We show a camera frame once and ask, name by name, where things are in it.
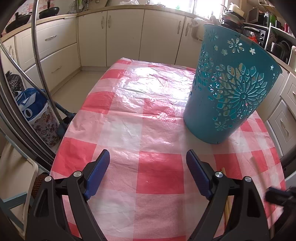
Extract teal perforated utensil holder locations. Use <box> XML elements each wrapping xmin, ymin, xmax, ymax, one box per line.
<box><xmin>183</xmin><ymin>24</ymin><xmax>282</xmax><ymax>144</ymax></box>

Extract blue white plastic bag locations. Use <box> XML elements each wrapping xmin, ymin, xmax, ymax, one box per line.
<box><xmin>14</xmin><ymin>88</ymin><xmax>49</xmax><ymax>121</ymax></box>

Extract red white checkered tablecloth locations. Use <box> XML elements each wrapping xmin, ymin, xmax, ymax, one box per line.
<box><xmin>51</xmin><ymin>58</ymin><xmax>285</xmax><ymax>240</ymax></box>

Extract floral patterned waste bin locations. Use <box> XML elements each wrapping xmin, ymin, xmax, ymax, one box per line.
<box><xmin>29</xmin><ymin>103</ymin><xmax>60</xmax><ymax>148</ymax></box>

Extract blue mop with metal handle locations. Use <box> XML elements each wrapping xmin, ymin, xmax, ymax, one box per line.
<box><xmin>0</xmin><ymin>0</ymin><xmax>77</xmax><ymax>138</ymax></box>

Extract black wok on stove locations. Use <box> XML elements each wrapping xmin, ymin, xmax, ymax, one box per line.
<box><xmin>39</xmin><ymin>1</ymin><xmax>60</xmax><ymax>19</ymax></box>

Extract cream lower kitchen cabinets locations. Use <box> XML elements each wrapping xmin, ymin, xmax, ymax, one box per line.
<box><xmin>0</xmin><ymin>4</ymin><xmax>296</xmax><ymax>156</ymax></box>

